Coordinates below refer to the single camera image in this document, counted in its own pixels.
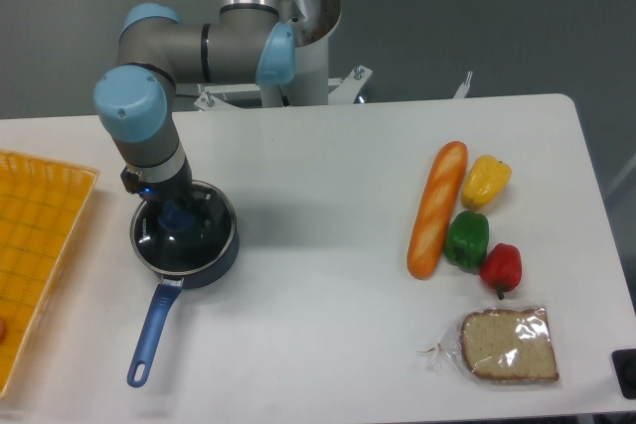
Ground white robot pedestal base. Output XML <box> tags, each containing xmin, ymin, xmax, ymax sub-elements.
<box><xmin>194</xmin><ymin>0</ymin><xmax>373</xmax><ymax>111</ymax></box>

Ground green bell pepper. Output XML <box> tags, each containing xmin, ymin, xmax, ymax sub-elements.
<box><xmin>443</xmin><ymin>211</ymin><xmax>490</xmax><ymax>269</ymax></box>

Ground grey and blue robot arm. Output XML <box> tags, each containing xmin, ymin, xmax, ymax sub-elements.
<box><xmin>93</xmin><ymin>0</ymin><xmax>296</xmax><ymax>231</ymax></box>

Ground yellow bell pepper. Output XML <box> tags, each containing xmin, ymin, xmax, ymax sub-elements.
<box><xmin>460</xmin><ymin>155</ymin><xmax>512</xmax><ymax>211</ymax></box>

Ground toy baguette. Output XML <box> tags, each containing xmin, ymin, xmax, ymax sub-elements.
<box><xmin>406</xmin><ymin>141</ymin><xmax>468</xmax><ymax>280</ymax></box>

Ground red bell pepper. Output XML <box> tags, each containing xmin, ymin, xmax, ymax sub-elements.
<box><xmin>479</xmin><ymin>243</ymin><xmax>523</xmax><ymax>300</ymax></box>

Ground black device at table edge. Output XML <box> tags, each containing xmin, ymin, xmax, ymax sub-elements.
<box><xmin>611</xmin><ymin>349</ymin><xmax>636</xmax><ymax>400</ymax></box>

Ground blue saucepan with handle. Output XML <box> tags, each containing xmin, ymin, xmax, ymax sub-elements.
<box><xmin>126</xmin><ymin>228</ymin><xmax>239</xmax><ymax>388</ymax></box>

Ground glass lid with blue knob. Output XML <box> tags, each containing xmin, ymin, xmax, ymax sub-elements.
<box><xmin>130</xmin><ymin>181</ymin><xmax>238</xmax><ymax>275</ymax></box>

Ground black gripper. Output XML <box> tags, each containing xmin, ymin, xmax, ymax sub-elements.
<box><xmin>120</xmin><ymin>160</ymin><xmax>219</xmax><ymax>241</ymax></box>

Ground bagged bread slice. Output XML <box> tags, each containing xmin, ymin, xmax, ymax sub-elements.
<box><xmin>420</xmin><ymin>306</ymin><xmax>559</xmax><ymax>385</ymax></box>

